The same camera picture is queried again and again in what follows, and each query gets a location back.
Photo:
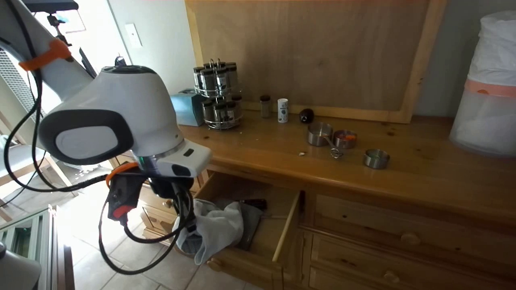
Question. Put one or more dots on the black camera tripod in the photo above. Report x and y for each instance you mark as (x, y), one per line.
(51, 6)

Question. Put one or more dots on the metal spice rack carousel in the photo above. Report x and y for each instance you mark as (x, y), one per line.
(219, 98)

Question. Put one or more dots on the white striped towel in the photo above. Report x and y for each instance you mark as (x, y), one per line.
(216, 231)

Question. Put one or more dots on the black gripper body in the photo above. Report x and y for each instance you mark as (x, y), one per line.
(170, 188)

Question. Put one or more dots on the light wooden table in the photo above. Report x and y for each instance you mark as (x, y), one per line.
(430, 178)

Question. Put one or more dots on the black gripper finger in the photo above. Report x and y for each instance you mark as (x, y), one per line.
(178, 214)
(191, 212)

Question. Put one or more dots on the white trash bag bin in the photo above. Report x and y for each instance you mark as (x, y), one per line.
(485, 107)

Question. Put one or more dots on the metal framed robot table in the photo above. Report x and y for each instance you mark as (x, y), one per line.
(27, 243)

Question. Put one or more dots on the open wooden drawer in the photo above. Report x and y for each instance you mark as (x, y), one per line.
(285, 236)

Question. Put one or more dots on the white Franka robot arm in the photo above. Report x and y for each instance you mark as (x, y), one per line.
(124, 107)

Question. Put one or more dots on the small brown spice jar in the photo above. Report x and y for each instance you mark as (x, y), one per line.
(265, 107)

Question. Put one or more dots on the large wooden framed board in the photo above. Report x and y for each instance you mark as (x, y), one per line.
(324, 54)

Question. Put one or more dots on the teal tissue box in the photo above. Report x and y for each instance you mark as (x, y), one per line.
(186, 107)

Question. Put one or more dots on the small black round object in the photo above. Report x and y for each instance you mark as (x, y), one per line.
(307, 117)

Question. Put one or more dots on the small white bottle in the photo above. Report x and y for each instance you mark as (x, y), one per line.
(283, 110)

